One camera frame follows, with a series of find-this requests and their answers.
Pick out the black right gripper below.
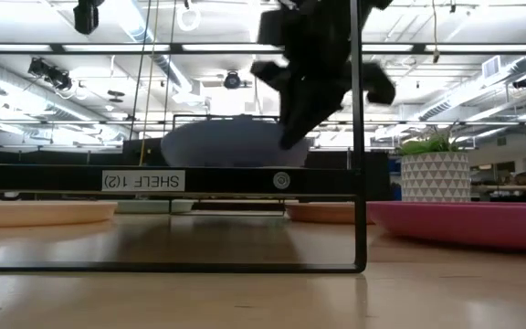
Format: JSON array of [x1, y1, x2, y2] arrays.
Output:
[[249, 0, 397, 151]]

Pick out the dark teal plate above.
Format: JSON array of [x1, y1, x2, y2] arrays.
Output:
[[160, 113, 310, 168]]

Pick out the pink plate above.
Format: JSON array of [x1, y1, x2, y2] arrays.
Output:
[[365, 200, 526, 251]]

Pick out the pale peach plate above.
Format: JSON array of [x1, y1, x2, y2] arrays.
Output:
[[0, 200, 119, 228]]

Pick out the terracotta orange plate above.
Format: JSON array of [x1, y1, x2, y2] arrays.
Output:
[[284, 202, 373, 225]]

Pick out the plant in white patterned pot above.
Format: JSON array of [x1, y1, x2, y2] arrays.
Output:
[[397, 125, 472, 203]]

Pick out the thin hanging cable with plug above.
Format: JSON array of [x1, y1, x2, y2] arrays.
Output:
[[430, 0, 442, 64]]

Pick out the black hanging cable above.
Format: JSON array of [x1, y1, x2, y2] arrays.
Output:
[[128, 0, 153, 141], [162, 0, 177, 136]]

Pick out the white hanging ring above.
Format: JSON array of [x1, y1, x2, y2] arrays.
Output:
[[175, 2, 203, 32]]

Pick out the black overhead camera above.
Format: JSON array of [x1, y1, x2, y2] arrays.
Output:
[[72, 0, 105, 36]]

